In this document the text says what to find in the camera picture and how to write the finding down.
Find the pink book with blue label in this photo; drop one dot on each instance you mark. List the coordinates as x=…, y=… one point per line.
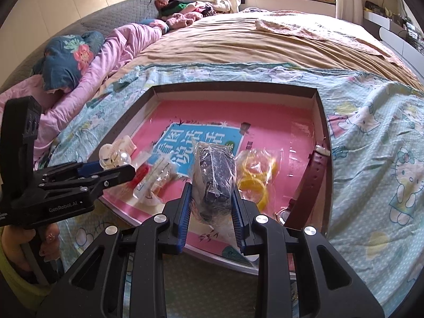
x=281, y=132

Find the person's left hand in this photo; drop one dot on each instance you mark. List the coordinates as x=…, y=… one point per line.
x=16, y=245

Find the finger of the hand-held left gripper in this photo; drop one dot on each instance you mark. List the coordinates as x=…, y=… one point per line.
x=89, y=169
x=112, y=177

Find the large cream hair claw clip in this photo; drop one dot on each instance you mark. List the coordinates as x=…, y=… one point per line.
x=126, y=145

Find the heart shaped vanity mirror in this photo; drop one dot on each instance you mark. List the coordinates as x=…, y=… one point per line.
x=394, y=0

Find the shallow cardboard box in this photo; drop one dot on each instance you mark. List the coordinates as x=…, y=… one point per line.
x=326, y=179

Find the small cream hair claw clip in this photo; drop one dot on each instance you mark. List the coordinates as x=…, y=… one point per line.
x=114, y=157

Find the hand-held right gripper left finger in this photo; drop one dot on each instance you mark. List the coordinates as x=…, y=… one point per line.
x=184, y=215

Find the glitter hair clip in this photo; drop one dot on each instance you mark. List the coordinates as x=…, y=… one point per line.
x=213, y=179

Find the tan bed sheet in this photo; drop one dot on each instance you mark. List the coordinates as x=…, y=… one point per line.
x=232, y=43

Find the cartoon cat printed blanket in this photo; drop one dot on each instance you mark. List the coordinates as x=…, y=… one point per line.
x=371, y=139

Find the pink quilt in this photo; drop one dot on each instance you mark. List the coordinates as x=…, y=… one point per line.
x=119, y=53

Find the cream cloth on bed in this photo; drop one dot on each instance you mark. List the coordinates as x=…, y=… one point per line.
x=314, y=33

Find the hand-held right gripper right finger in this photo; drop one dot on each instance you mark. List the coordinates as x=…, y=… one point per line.
x=239, y=218

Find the pile of clothes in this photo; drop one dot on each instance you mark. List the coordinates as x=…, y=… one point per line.
x=192, y=10

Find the grey quilted headboard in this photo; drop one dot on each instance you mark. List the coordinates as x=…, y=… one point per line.
x=66, y=33

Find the white shelf unit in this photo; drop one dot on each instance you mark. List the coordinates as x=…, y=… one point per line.
x=394, y=29

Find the blue floral pillow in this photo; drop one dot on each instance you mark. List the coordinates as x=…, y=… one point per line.
x=69, y=59

